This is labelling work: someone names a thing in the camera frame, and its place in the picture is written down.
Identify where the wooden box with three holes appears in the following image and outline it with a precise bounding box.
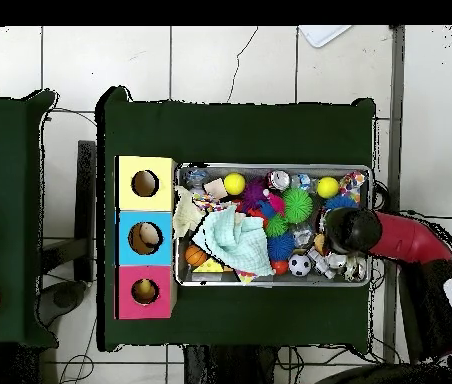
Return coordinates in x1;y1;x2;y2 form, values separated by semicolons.
113;154;179;320

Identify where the orange basketball toy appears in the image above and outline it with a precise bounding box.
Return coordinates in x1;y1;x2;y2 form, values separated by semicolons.
184;244;209;268

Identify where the yellow ball with seam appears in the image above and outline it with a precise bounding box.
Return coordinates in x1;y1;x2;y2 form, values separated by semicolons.
223;172;247;196

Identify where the yellow duck plush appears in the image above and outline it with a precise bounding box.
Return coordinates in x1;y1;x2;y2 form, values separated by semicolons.
135;278;155;301

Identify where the wooden block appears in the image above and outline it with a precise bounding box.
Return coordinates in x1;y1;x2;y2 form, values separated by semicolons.
203;177;229;200

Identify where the green spiky rubber ball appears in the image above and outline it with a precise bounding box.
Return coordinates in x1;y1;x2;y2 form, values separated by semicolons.
281;187;314;224

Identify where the dark green table cloth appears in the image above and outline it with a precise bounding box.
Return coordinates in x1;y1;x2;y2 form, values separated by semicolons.
0;89;59;345
95;85;377;353

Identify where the silver mesh bin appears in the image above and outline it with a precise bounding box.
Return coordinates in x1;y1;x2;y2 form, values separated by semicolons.
174;161;373;288

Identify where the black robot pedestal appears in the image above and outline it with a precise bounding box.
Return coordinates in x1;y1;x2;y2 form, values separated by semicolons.
185;345;279;384

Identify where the blue spiky rubber ball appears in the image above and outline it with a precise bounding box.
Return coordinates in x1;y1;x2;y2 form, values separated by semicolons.
323;195;359;212

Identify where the black stand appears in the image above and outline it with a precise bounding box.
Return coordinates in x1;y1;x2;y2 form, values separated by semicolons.
74;139;98;283

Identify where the white tray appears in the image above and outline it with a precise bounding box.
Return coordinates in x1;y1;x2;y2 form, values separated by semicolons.
297;25;353;49

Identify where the plain yellow ball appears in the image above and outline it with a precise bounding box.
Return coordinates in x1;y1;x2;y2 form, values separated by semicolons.
316;176;340;200

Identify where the cream knitted cloth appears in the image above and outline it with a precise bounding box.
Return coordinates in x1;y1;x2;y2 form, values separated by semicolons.
172;185;207;240

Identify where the mint green knitted cloth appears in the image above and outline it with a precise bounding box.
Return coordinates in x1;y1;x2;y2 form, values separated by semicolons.
191;205;276;278

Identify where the crushed red soda can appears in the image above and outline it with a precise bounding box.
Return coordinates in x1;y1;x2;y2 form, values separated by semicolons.
266;169;292;192

